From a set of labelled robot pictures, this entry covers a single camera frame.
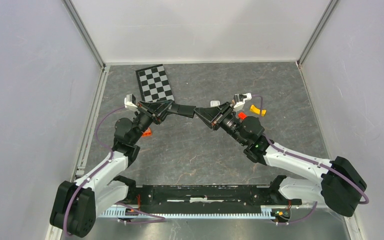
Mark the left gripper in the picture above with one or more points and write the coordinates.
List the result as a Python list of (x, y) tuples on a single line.
[(156, 118)]

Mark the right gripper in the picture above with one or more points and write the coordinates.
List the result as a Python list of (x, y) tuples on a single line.
[(207, 114)]

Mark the white remote control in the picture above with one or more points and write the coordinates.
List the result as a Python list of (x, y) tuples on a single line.
[(214, 103)]

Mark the black remote control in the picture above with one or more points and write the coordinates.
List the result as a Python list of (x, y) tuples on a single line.
[(182, 110)]

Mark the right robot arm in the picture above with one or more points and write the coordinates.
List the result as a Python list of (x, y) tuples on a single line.
[(333, 182)]

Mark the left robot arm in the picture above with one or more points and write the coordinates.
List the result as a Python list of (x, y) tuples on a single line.
[(79, 203)]

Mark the orange semicircle block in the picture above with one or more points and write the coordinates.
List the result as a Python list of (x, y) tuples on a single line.
[(147, 133)]

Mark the checkered chess board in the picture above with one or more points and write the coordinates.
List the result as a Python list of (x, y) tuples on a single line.
[(154, 84)]

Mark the red rectangular block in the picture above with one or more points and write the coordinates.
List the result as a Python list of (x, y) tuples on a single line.
[(241, 115)]

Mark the yellow arch block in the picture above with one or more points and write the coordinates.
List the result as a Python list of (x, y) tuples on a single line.
[(261, 112)]

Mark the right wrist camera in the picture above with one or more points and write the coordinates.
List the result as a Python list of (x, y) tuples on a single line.
[(239, 101)]

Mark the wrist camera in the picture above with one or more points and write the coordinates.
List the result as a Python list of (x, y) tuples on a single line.
[(239, 101), (130, 102)]

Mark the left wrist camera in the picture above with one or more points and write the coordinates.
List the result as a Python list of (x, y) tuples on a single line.
[(130, 102)]

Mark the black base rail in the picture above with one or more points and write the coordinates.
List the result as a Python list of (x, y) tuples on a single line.
[(206, 199)]

